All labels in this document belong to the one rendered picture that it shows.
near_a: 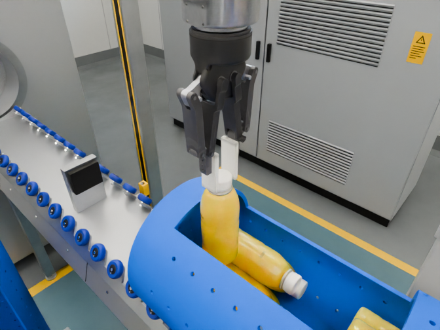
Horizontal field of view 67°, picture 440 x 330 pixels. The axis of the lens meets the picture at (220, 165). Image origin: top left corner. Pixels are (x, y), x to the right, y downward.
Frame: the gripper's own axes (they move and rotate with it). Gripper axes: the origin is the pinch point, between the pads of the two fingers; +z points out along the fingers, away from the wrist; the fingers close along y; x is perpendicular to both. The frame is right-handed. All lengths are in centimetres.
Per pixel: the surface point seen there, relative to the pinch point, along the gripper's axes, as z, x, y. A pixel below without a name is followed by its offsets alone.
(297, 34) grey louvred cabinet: 23, -78, -156
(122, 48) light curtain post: 3, -70, -30
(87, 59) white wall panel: 125, -430, -196
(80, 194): 34, -52, 3
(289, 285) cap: 21.8, 13.2, -3.8
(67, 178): 27, -52, 5
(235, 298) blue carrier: 12.7, 11.2, 9.1
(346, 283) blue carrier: 24.9, 19.9, -13.5
